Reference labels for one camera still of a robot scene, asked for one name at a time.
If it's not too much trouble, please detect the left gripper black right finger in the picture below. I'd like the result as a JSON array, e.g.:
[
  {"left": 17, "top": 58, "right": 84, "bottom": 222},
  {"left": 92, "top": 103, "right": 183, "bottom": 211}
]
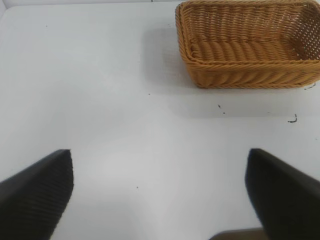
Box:
[{"left": 244, "top": 148, "right": 320, "bottom": 240}]

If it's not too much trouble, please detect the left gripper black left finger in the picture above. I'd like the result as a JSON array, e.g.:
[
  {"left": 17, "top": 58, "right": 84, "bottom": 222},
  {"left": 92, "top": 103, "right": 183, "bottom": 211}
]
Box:
[{"left": 0, "top": 149, "right": 74, "bottom": 240}]

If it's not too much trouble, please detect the woven wicker rectangular basket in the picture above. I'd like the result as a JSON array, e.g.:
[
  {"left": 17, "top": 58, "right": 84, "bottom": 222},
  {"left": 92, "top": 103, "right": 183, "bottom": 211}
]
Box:
[{"left": 174, "top": 0, "right": 320, "bottom": 90}]

